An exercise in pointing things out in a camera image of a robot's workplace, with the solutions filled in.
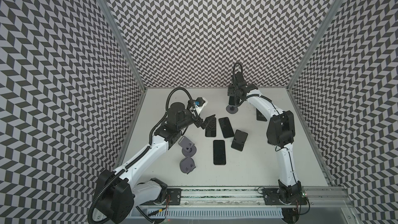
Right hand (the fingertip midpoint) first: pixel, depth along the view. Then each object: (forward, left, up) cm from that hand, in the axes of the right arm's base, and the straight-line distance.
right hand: (234, 92), depth 99 cm
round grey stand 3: (-42, +29, -8) cm, 52 cm away
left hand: (-22, +18, +13) cm, 31 cm away
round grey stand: (-4, +1, -12) cm, 13 cm away
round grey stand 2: (-34, +28, -7) cm, 45 cm away
